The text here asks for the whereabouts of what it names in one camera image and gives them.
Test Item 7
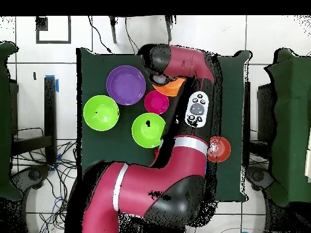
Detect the green bowl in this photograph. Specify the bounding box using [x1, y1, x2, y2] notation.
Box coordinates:
[83, 95, 120, 132]
[131, 112, 166, 149]

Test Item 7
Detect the small pink-red bowl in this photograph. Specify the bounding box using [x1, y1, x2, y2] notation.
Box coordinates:
[144, 90, 170, 115]

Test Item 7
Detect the large yellow-orange bowl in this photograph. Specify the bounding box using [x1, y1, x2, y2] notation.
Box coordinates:
[152, 77, 187, 97]

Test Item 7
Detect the purple bowl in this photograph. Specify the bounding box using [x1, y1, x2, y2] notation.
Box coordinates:
[106, 65, 147, 106]

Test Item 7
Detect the dark green table cloth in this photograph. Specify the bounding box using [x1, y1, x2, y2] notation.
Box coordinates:
[76, 47, 251, 203]

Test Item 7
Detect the small orange bowl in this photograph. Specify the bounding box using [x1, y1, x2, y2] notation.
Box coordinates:
[206, 136, 232, 163]

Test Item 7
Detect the black metal beam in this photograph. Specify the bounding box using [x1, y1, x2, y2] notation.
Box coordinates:
[243, 81, 251, 168]

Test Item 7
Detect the black stand leg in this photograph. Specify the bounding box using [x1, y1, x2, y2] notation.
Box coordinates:
[108, 15, 118, 44]
[164, 15, 177, 42]

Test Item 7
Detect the green cloth side table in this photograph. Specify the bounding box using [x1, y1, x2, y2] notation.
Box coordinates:
[0, 41, 24, 202]
[263, 47, 311, 207]

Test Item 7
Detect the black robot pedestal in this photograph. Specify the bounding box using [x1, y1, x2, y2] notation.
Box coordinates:
[118, 213, 186, 233]

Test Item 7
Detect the tangle of cables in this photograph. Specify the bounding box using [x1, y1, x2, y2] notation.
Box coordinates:
[14, 127, 78, 233]

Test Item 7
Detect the black metal frame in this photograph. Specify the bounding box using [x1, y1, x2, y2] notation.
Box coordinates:
[11, 76, 58, 166]

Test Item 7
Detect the black square frame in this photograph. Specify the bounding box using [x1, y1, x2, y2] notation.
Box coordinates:
[35, 15, 72, 45]

